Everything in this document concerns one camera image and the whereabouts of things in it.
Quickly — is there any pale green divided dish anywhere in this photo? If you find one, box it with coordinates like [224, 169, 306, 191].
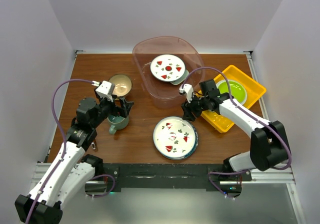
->
[171, 69, 189, 85]

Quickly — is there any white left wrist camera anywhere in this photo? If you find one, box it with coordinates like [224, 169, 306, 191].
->
[92, 80, 115, 102]

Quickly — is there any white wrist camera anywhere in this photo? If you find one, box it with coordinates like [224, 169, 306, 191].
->
[92, 80, 115, 102]
[179, 84, 194, 103]

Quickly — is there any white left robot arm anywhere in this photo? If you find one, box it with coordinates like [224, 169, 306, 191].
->
[14, 98, 133, 224]

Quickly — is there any clear pink plastic bin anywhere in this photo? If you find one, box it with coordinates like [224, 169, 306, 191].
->
[132, 36, 205, 109]

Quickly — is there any black mounting base plate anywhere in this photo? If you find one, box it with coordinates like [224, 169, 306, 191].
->
[103, 163, 252, 194]

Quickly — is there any blue patterned bottom plate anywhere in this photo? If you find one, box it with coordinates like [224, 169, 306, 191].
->
[176, 120, 199, 160]

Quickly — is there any spatula with wooden handle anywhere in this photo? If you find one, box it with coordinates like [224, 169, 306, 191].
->
[91, 140, 98, 151]

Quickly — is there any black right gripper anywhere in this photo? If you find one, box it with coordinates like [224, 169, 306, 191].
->
[181, 92, 209, 122]

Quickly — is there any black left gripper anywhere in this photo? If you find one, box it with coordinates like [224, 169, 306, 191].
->
[90, 94, 133, 128]

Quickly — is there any white rimmed plate under green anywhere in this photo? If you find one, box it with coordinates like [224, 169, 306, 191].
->
[214, 79, 249, 108]

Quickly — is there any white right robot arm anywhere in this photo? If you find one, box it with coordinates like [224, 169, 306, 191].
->
[179, 80, 292, 181]

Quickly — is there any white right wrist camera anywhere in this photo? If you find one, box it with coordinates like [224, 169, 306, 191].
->
[179, 84, 194, 103]

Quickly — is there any teal ceramic mug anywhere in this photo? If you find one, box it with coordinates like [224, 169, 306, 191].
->
[107, 115, 129, 135]

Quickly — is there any watermelon pattern plate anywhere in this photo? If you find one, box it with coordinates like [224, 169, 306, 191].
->
[152, 116, 183, 160]
[150, 54, 186, 82]

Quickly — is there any beige ceramic bowl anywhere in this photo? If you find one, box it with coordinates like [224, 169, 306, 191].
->
[108, 74, 133, 98]

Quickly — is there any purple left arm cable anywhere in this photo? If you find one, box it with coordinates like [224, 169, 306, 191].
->
[23, 78, 98, 224]

